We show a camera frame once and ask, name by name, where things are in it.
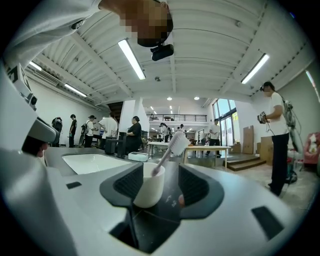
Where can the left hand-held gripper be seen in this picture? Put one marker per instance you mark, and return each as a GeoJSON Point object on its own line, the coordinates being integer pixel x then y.
{"type": "Point", "coordinates": [17, 117]}

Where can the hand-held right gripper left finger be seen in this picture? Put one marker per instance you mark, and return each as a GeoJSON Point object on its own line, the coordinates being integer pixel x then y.
{"type": "Point", "coordinates": [125, 183]}

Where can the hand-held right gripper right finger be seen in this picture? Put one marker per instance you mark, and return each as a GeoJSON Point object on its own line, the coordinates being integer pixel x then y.
{"type": "Point", "coordinates": [197, 187]}

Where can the white cup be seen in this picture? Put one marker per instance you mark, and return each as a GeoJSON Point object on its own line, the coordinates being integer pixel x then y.
{"type": "Point", "coordinates": [150, 190]}

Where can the pink toothbrush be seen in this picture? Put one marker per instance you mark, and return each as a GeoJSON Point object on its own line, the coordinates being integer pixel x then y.
{"type": "Point", "coordinates": [178, 143]}

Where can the white rectangular box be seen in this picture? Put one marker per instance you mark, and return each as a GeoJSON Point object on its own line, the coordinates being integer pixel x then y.
{"type": "Point", "coordinates": [137, 156]}

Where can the white sink basin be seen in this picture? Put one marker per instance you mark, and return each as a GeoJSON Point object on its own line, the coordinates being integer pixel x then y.
{"type": "Point", "coordinates": [92, 163]}

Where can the black faucet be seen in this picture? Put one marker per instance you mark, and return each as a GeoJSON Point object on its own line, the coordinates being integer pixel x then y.
{"type": "Point", "coordinates": [117, 145]}

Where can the wooden table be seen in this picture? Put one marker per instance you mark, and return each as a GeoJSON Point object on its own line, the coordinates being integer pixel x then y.
{"type": "Point", "coordinates": [207, 148]}

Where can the white table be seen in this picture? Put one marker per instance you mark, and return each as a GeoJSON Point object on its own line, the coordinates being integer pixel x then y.
{"type": "Point", "coordinates": [157, 144]}

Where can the wooden step platform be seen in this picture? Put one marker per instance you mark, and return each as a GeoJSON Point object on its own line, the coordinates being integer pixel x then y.
{"type": "Point", "coordinates": [243, 162]}

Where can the long ceiling light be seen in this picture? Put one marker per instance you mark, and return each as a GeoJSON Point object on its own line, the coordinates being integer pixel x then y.
{"type": "Point", "coordinates": [75, 90]}
{"type": "Point", "coordinates": [255, 68]}
{"type": "Point", "coordinates": [35, 66]}
{"type": "Point", "coordinates": [131, 59]}

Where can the tall cardboard sheet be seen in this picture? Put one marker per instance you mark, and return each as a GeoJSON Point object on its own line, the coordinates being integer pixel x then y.
{"type": "Point", "coordinates": [248, 140]}

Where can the black balcony railing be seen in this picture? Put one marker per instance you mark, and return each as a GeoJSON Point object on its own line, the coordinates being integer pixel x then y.
{"type": "Point", "coordinates": [177, 117]}

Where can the large glass window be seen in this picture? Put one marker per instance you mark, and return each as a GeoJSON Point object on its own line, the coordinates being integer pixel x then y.
{"type": "Point", "coordinates": [225, 117]}

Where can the cardboard box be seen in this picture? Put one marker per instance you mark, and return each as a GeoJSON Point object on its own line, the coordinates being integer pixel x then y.
{"type": "Point", "coordinates": [267, 150]}

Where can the person's white shirt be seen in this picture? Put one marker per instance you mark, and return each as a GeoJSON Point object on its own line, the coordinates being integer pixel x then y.
{"type": "Point", "coordinates": [47, 27]}

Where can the pink bag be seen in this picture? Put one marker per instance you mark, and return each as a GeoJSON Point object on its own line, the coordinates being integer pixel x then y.
{"type": "Point", "coordinates": [312, 147]}

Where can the person's head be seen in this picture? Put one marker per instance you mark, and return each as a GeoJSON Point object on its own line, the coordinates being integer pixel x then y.
{"type": "Point", "coordinates": [147, 22]}

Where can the black head camera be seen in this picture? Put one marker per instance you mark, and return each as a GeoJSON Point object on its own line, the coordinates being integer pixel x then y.
{"type": "Point", "coordinates": [162, 52]}

